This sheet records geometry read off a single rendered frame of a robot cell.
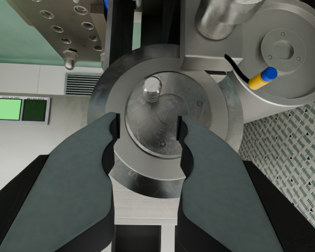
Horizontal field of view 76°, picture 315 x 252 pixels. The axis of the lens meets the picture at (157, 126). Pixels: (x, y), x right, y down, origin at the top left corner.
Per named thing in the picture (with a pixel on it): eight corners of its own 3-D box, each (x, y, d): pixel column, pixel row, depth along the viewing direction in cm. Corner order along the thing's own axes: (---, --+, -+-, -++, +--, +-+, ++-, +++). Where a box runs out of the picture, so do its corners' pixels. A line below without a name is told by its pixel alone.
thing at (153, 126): (172, 177, 16) (105, 114, 17) (169, 174, 18) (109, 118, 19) (231, 110, 17) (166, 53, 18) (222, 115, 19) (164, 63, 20)
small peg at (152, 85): (152, 98, 14) (138, 84, 14) (151, 107, 17) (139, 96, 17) (166, 84, 14) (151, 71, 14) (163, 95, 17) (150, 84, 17)
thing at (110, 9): (119, -89, 22) (108, 70, 20) (132, 35, 46) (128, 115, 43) (114, -90, 22) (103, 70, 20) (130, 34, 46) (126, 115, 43)
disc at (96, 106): (242, 47, 20) (246, 200, 18) (239, 49, 21) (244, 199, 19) (92, 38, 20) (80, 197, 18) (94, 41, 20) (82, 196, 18)
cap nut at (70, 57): (75, 50, 51) (73, 67, 51) (80, 57, 55) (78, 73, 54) (60, 49, 51) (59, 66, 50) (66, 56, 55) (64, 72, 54)
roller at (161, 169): (228, 59, 20) (230, 182, 18) (181, 113, 45) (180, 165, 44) (108, 53, 19) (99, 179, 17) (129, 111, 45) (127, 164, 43)
